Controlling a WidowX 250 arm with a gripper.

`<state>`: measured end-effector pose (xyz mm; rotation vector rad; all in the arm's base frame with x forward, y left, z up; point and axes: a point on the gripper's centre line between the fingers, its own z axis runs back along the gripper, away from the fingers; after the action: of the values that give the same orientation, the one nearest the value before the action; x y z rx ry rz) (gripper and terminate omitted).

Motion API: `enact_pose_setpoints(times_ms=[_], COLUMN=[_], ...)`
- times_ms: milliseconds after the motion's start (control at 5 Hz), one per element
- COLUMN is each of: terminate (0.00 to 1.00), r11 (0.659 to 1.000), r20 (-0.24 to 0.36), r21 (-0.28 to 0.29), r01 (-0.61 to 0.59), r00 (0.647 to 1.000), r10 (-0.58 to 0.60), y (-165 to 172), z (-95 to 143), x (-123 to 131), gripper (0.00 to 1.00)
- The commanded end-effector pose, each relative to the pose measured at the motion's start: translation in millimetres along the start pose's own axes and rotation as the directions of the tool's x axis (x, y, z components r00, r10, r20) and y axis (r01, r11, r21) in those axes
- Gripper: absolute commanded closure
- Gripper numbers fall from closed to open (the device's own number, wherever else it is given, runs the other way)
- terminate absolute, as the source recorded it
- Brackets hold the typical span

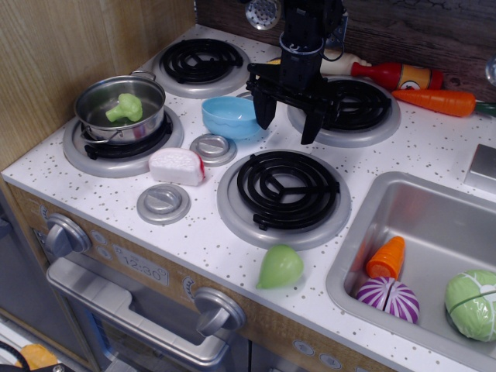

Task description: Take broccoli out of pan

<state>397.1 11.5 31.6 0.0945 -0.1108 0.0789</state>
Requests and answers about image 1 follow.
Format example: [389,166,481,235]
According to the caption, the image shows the black burner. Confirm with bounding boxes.
[286,75,402,149]
[152,39,250,99]
[217,150,352,251]
[63,107,184,178]

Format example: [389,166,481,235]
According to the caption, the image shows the silver hanging utensil right edge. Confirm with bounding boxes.
[485,55,496,86]

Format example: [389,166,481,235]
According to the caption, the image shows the light blue plastic bowl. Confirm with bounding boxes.
[201,96,262,140]

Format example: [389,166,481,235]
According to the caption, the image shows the front left black burner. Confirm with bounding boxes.
[63,107,184,178]

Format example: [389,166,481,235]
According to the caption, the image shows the silver stovetop knob front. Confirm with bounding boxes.
[136,184,191,225]

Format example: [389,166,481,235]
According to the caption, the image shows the orange toy carrot piece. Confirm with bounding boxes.
[365,236,405,280]

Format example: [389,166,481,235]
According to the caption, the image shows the purple toy onion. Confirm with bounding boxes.
[356,277,420,324]

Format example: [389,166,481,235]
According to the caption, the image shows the green toy cabbage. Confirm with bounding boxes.
[445,270,495,342]

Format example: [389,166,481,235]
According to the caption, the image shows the small steel pot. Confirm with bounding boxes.
[74,70,166,145]

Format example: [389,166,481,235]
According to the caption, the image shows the silver perforated ladle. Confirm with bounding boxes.
[245,0,282,31]

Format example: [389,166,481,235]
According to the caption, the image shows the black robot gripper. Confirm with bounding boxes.
[247,33,334,145]

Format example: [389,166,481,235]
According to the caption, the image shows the light green toy pear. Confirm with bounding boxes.
[257,244,304,289]

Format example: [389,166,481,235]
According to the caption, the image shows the silver toy sink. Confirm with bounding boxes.
[326,172,495,371]

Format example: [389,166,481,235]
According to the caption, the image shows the yellow object on floor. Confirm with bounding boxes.
[20,344,58,371]

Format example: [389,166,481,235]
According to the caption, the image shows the silver oven door handle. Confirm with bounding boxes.
[46,258,229,371]

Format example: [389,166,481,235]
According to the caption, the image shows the green toy broccoli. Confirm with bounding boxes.
[105,93,143,122]

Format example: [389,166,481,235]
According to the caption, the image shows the silver faucet base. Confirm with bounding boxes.
[464,144,496,194]

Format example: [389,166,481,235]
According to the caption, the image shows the back right black burner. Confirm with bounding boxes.
[286,75,402,149]

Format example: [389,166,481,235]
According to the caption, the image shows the silver stovetop knob middle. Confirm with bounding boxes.
[190,133,237,167]

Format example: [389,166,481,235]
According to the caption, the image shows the silver stovetop knob back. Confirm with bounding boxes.
[237,91,253,101]

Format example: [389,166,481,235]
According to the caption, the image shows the silver stovetop knob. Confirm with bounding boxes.
[136,184,191,225]
[237,91,253,101]
[190,133,237,167]

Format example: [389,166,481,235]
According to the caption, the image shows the red toy ketchup bottle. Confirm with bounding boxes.
[350,62,444,91]

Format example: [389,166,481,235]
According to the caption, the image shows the front right black burner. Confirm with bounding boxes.
[217,150,352,251]

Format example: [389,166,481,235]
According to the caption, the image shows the back left black burner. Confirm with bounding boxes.
[152,39,250,99]

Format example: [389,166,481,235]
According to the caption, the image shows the white toy bottle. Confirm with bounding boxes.
[320,50,371,75]

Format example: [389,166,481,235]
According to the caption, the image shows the right silver oven knob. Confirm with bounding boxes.
[194,287,246,337]

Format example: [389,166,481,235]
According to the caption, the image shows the left silver oven knob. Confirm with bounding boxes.
[46,213,91,257]

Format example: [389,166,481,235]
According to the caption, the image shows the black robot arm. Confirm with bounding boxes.
[246,1,345,144]

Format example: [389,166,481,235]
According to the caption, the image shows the silver oven knob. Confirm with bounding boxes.
[46,213,91,257]
[194,287,246,337]

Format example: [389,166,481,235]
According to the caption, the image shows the white red toy cheese wedge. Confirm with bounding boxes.
[148,147,205,186]

